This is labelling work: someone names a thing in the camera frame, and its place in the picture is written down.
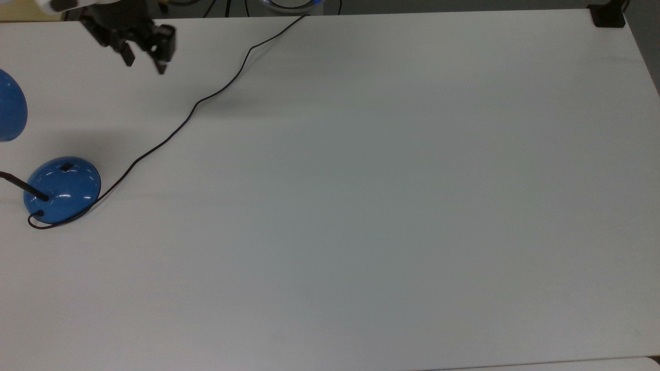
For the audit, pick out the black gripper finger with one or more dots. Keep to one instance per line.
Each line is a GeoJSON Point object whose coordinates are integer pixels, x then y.
{"type": "Point", "coordinates": [164, 44]}
{"type": "Point", "coordinates": [128, 54]}

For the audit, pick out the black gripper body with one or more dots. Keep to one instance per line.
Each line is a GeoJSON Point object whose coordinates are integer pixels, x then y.
{"type": "Point", "coordinates": [121, 23]}

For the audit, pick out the blue desk lamp black gooseneck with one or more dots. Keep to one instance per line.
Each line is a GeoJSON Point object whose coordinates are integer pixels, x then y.
{"type": "Point", "coordinates": [64, 190]}

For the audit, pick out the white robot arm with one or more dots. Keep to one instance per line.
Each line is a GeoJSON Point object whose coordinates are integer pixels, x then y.
{"type": "Point", "coordinates": [51, 4]}

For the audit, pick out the black table clamp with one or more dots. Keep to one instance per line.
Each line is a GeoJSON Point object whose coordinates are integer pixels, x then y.
{"type": "Point", "coordinates": [608, 15]}

